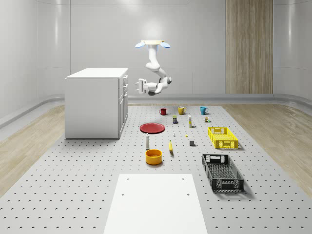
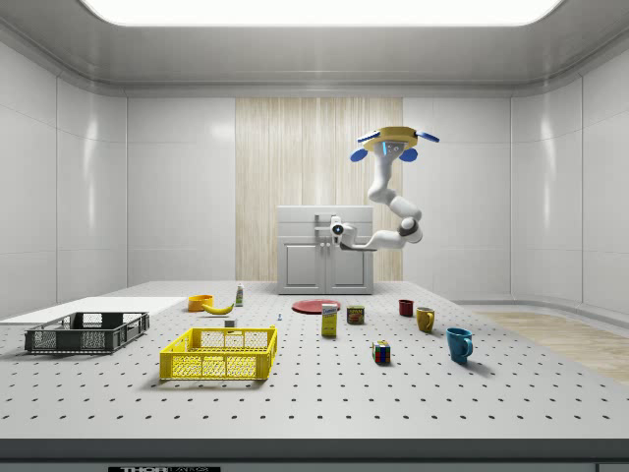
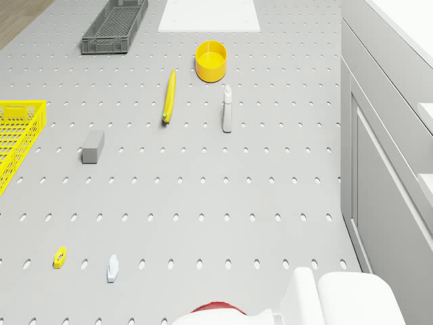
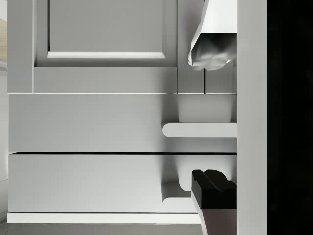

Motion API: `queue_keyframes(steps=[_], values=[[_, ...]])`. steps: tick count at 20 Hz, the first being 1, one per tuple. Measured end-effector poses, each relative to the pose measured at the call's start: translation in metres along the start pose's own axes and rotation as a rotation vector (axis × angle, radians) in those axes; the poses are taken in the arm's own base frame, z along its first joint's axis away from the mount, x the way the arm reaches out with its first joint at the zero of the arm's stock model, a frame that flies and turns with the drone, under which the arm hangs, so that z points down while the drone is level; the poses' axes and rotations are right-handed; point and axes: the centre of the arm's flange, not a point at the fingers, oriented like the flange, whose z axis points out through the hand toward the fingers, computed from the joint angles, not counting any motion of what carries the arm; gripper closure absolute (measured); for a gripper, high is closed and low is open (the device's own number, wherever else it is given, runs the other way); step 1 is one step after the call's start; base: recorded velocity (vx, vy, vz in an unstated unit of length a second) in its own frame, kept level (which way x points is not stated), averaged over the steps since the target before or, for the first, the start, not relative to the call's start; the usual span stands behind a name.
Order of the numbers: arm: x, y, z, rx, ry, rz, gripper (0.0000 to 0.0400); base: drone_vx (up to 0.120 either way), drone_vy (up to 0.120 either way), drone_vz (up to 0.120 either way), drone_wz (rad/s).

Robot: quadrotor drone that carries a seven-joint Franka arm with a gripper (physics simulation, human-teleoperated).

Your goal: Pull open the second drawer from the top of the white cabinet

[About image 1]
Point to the white board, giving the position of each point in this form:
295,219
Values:
156,207

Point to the red plate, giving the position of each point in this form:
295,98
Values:
152,128

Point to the flat-sided can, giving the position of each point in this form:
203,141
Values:
174,120

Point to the puzzle cube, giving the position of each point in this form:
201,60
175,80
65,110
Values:
207,119

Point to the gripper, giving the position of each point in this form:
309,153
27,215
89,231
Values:
142,85

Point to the tall white bottle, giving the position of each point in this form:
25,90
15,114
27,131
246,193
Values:
147,143

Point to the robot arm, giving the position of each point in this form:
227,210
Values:
152,57

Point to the white cabinet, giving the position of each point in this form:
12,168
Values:
92,104

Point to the red mug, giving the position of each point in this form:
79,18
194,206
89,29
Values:
163,112

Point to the yellow bowl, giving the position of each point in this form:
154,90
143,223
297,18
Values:
153,159

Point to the yellow basket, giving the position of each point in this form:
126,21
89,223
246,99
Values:
225,144

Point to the banana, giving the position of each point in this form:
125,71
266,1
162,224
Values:
170,147

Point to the dark grey basket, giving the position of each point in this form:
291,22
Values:
226,184

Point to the yellow mug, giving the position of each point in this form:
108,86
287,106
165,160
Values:
181,111

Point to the blue mug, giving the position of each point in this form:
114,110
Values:
203,111

